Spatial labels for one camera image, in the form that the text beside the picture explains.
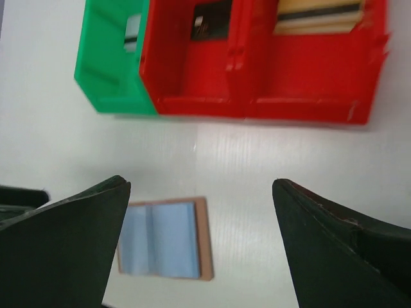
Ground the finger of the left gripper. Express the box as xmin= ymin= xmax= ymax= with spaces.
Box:
xmin=1 ymin=185 xmax=50 ymax=231

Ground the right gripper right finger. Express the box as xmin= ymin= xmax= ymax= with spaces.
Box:
xmin=272 ymin=179 xmax=410 ymax=307

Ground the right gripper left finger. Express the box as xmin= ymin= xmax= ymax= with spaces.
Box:
xmin=1 ymin=175 xmax=131 ymax=307

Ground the brown leather card holder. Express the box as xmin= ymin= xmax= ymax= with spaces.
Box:
xmin=117 ymin=196 xmax=214 ymax=281

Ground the dark grey credit card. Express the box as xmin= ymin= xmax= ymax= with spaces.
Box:
xmin=191 ymin=0 xmax=232 ymax=41

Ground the silver credit card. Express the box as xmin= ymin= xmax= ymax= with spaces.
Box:
xmin=124 ymin=13 xmax=141 ymax=53

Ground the green plastic bin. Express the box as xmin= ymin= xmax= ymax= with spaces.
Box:
xmin=74 ymin=1 xmax=158 ymax=116

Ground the right red plastic bin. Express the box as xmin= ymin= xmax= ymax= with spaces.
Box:
xmin=235 ymin=1 xmax=389 ymax=124

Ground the red plastic bin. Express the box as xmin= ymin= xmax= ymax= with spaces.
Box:
xmin=235 ymin=1 xmax=389 ymax=124
xmin=139 ymin=1 xmax=245 ymax=119

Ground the middle red plastic bin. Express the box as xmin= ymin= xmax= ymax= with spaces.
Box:
xmin=139 ymin=1 xmax=245 ymax=119

